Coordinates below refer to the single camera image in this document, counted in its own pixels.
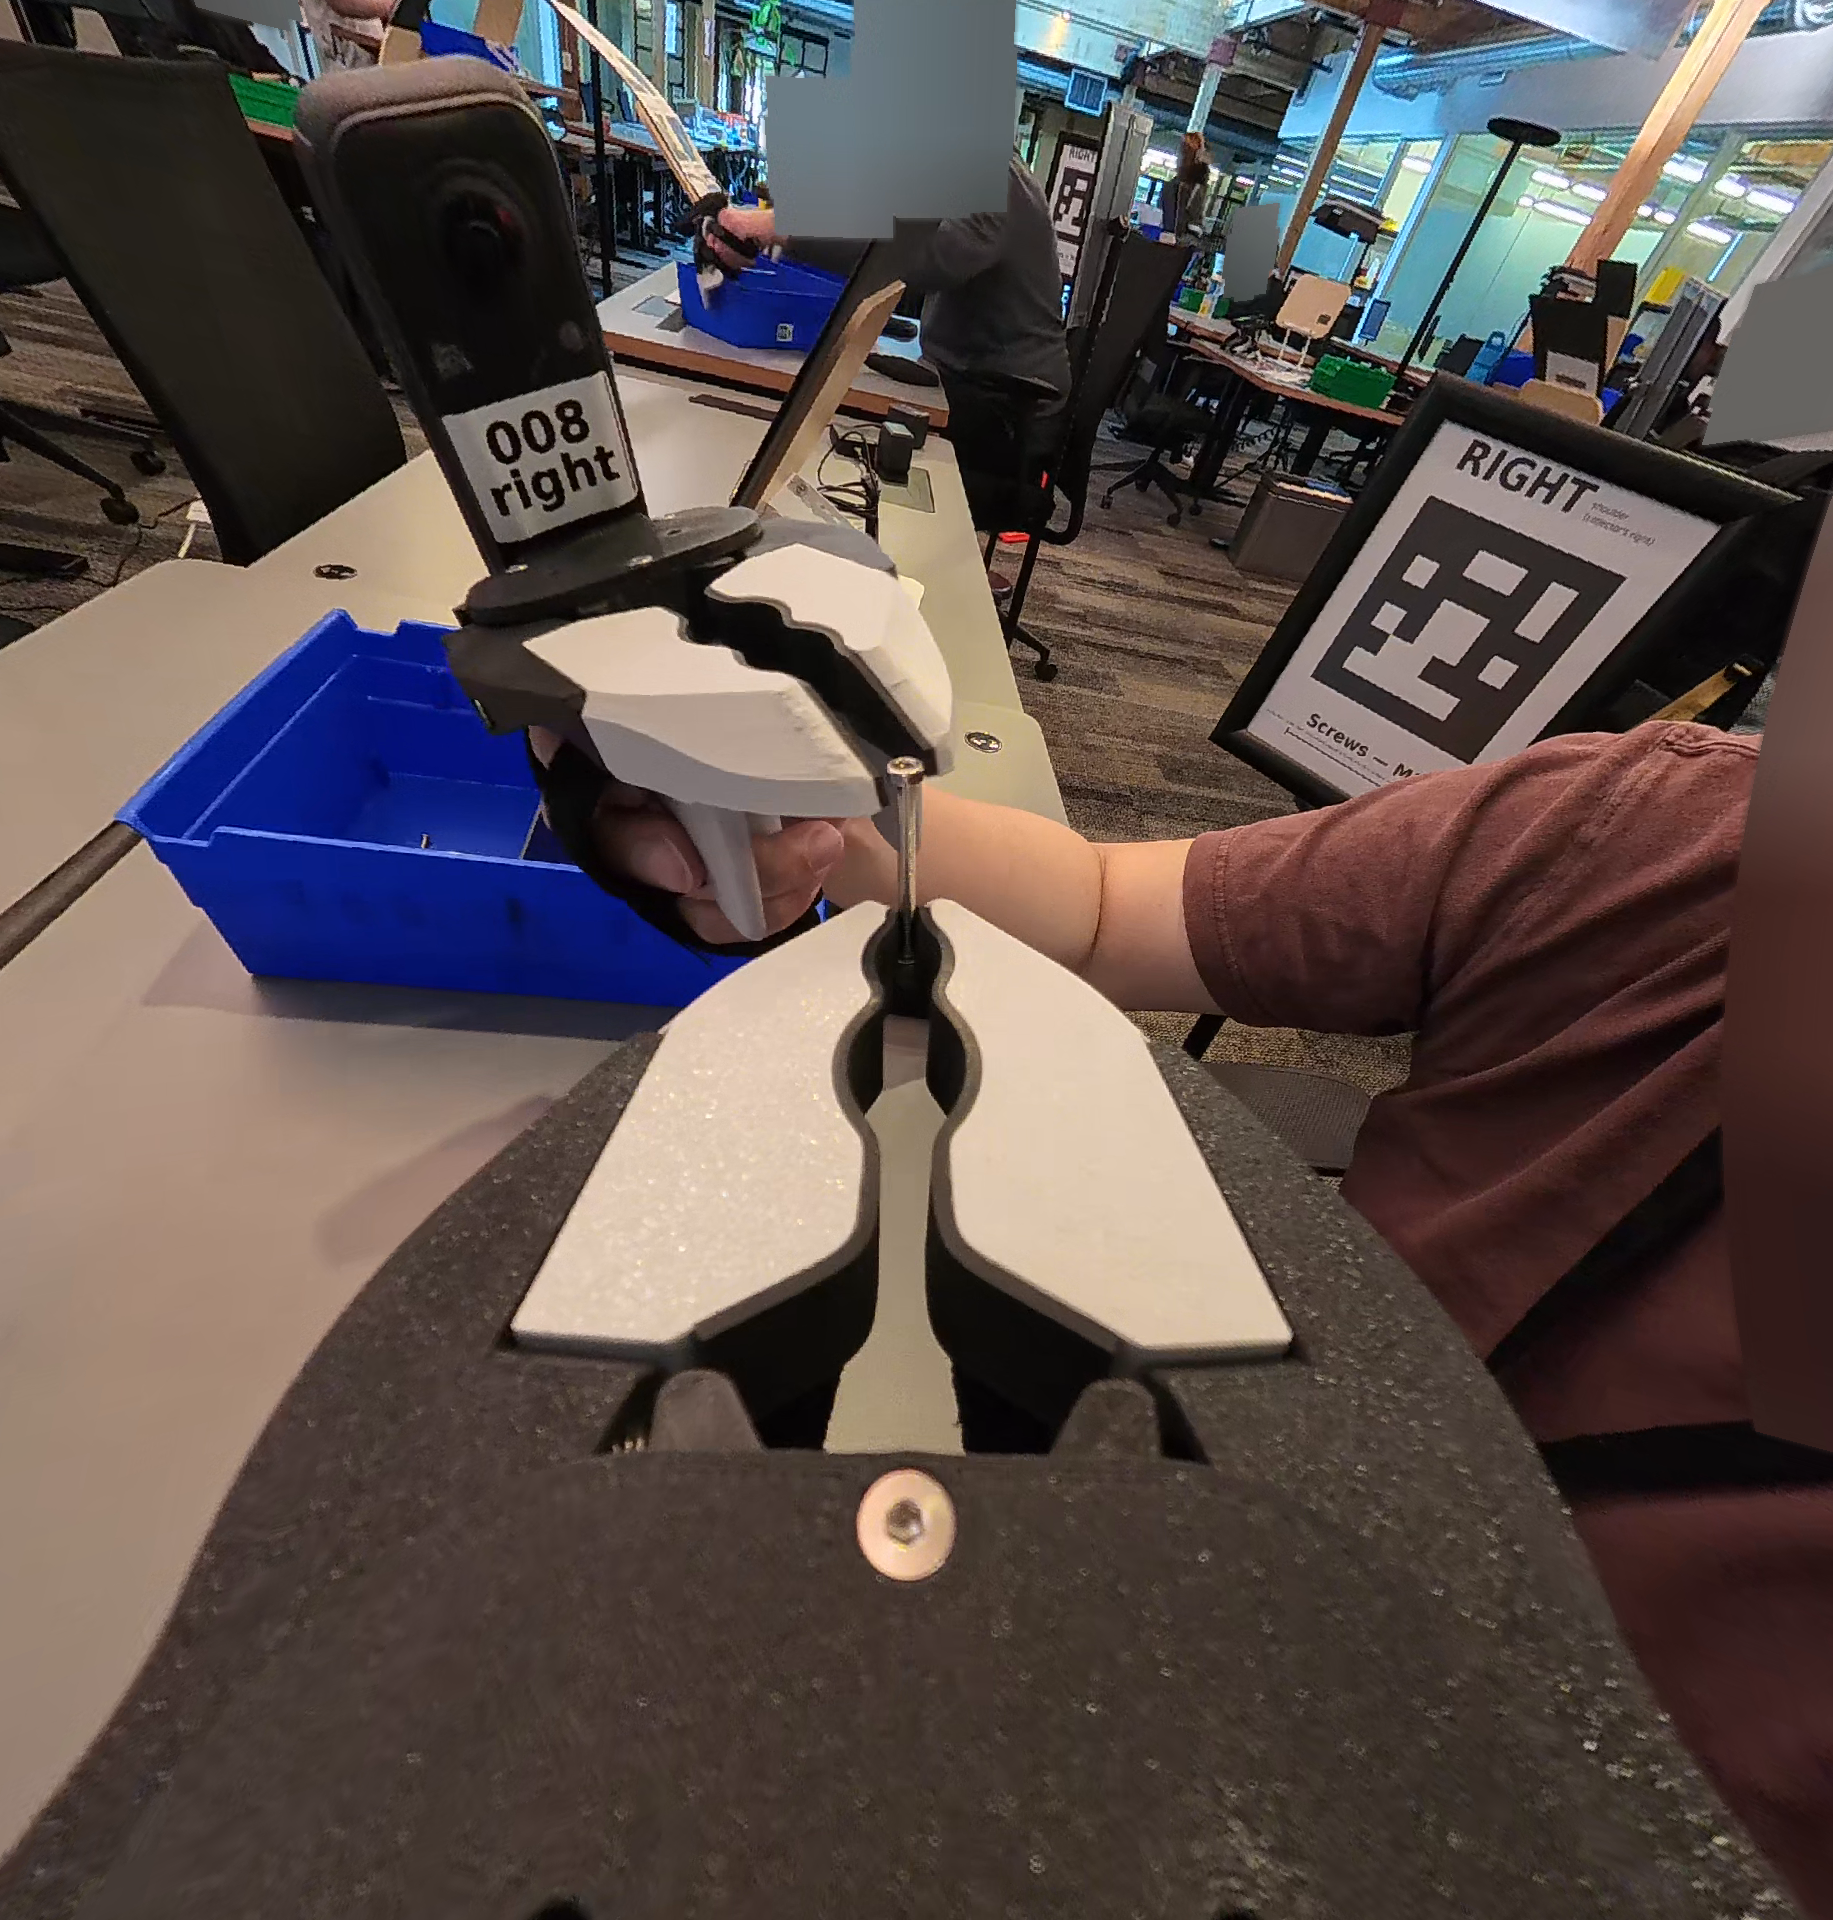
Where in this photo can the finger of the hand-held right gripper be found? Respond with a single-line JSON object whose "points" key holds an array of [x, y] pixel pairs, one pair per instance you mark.
{"points": [[872, 646], [677, 720]]}

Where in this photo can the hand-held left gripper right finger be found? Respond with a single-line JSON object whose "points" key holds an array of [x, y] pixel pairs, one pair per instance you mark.
{"points": [[1097, 1200]]}

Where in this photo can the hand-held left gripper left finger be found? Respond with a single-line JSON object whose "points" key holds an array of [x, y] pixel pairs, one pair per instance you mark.
{"points": [[706, 1185]]}

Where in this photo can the long steel bolt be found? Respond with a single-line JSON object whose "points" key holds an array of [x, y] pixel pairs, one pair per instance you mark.
{"points": [[907, 856]]}

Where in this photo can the person's right forearm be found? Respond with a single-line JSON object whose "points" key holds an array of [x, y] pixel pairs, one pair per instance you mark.
{"points": [[1037, 900]]}

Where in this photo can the person's right hand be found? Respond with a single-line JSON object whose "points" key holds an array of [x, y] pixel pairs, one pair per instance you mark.
{"points": [[639, 856]]}

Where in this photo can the black adapter box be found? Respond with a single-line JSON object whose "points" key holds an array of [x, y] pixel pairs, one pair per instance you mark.
{"points": [[903, 443]]}

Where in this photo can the blue storage bin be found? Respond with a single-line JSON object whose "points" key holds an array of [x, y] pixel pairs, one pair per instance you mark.
{"points": [[767, 308], [449, 41]]}

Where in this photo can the black chair seat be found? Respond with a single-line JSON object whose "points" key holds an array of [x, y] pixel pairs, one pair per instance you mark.
{"points": [[1292, 1111]]}

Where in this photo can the brown leaning board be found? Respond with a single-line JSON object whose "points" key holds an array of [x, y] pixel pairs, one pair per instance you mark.
{"points": [[820, 397]]}

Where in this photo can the green storage bin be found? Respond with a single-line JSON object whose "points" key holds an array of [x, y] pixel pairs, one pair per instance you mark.
{"points": [[1367, 378], [265, 97]]}

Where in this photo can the black mesh office chair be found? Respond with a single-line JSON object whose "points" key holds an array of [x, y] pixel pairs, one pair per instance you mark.
{"points": [[181, 300]]}

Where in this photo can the blue plastic parts bin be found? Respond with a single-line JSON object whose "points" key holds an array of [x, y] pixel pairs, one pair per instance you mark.
{"points": [[332, 885]]}

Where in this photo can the grey floor box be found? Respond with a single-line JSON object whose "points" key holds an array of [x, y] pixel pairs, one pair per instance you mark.
{"points": [[1286, 525]]}

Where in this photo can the black swivel office chair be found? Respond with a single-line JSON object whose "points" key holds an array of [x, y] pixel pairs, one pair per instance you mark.
{"points": [[2, 271]]}

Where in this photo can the black framed marker sign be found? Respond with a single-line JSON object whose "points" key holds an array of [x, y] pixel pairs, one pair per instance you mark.
{"points": [[1487, 631]]}

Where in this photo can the black floor lamp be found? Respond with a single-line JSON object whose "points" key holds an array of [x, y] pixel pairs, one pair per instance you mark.
{"points": [[1526, 131]]}

